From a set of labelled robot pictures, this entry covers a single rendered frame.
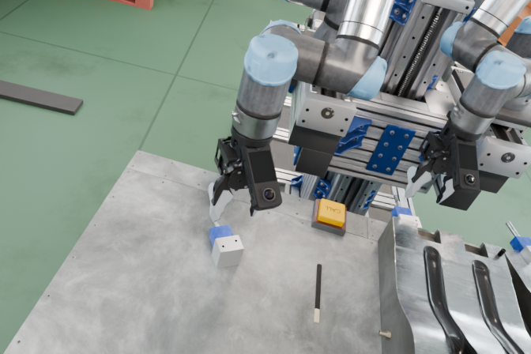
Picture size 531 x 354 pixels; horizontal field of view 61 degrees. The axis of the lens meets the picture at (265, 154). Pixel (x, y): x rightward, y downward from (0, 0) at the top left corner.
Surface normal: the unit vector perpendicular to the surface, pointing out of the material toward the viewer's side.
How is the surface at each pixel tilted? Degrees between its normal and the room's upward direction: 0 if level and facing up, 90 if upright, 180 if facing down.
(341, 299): 0
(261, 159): 31
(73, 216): 0
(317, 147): 90
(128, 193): 0
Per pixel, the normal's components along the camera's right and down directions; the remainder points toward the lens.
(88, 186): 0.22, -0.75
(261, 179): 0.37, -0.29
